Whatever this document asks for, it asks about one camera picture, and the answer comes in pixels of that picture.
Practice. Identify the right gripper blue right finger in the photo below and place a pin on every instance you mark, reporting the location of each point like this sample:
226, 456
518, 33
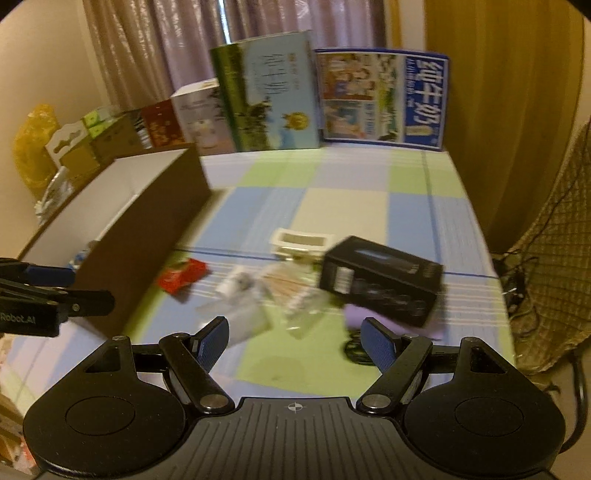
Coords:
401, 361

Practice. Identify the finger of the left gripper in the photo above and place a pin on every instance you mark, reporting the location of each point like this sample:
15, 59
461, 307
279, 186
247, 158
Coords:
85, 303
46, 276

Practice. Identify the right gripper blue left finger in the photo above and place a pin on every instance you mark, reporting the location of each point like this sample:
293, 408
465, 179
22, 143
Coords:
189, 360

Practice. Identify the purple tube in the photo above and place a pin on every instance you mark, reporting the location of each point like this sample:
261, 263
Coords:
355, 315

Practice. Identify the clear plastic bag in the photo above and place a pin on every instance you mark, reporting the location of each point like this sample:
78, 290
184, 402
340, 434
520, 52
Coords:
246, 316

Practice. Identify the red snack packet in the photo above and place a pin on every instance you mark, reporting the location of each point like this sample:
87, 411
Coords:
181, 274

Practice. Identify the white pill bottle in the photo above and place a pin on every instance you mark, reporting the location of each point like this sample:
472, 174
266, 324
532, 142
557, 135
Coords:
238, 281

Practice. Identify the black product box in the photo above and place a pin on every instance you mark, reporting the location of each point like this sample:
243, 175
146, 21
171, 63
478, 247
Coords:
390, 282

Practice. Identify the bag of cotton swabs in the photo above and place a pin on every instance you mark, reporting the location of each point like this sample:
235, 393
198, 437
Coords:
292, 289

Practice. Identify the white plastic clip holder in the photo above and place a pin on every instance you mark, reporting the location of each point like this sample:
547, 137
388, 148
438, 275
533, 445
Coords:
288, 243

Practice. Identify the brown cardboard storage box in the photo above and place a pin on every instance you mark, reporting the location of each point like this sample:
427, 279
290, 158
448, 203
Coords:
131, 214

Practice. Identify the white crumpled plastic bag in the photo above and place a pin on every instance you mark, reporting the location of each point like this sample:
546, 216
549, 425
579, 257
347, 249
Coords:
57, 191

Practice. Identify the yellow plastic bag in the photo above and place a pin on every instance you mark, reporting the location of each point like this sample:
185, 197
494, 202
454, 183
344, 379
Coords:
33, 163

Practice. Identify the white cutout cardboard box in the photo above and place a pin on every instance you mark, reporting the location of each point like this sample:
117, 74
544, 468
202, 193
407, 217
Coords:
66, 139

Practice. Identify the checkered bed sheet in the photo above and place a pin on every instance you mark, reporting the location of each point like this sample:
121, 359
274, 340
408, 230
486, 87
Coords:
408, 200

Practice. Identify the brown cardboard carton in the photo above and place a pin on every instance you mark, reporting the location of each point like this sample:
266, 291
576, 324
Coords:
86, 155

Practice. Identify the green tissue pack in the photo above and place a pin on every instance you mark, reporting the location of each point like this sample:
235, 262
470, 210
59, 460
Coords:
99, 119

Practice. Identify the red gift box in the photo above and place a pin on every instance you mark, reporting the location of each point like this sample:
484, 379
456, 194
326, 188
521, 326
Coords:
157, 125

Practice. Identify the white gift box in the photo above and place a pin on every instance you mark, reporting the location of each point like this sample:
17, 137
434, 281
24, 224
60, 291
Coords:
201, 117

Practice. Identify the purple curtain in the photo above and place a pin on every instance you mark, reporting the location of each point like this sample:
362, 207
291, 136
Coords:
146, 50

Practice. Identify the green blue milk carton box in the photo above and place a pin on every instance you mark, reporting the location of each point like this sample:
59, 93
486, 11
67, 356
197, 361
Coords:
268, 91

